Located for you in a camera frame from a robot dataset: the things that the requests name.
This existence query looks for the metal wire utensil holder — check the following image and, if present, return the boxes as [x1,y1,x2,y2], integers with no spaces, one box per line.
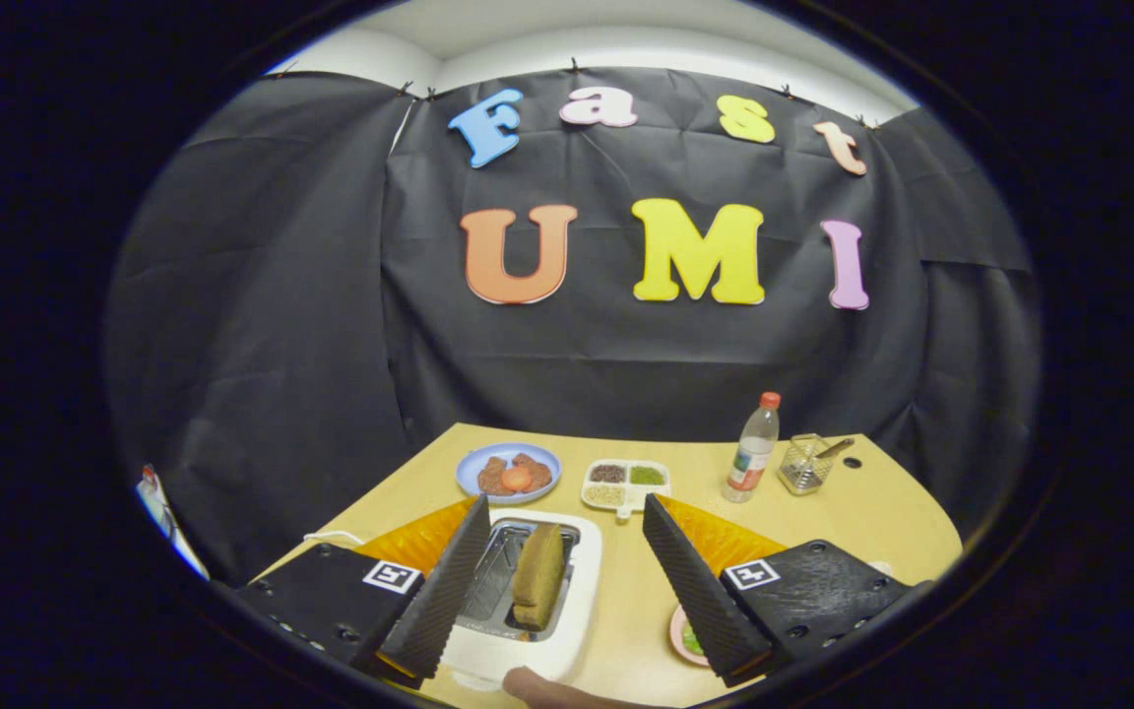
[778,433,836,495]

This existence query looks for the white toaster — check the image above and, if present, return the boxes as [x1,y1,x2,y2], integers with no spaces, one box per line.
[441,508,603,690]

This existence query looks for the clear red-capped water bottle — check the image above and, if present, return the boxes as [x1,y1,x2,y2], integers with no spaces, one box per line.
[722,392,782,504]

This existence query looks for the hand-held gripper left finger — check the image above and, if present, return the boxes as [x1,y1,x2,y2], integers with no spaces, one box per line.
[232,494,492,690]

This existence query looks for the brown toasted bread slice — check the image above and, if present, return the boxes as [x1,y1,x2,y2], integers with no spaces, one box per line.
[512,523,566,631]

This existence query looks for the black backdrop cloth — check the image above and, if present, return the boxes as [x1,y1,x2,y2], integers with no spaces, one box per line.
[104,67,1040,587]

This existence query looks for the pink plate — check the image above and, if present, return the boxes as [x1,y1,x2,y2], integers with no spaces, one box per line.
[668,603,716,668]

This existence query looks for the blue plate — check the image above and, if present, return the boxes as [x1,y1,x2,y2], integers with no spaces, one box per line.
[455,442,562,505]

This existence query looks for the brown meat slices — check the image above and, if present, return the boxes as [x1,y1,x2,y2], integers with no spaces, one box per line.
[476,453,553,495]

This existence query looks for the white divided condiment dish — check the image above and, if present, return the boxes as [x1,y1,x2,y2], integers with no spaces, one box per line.
[581,459,671,520]

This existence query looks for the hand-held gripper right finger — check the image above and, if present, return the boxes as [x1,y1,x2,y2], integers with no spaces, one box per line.
[642,494,932,688]

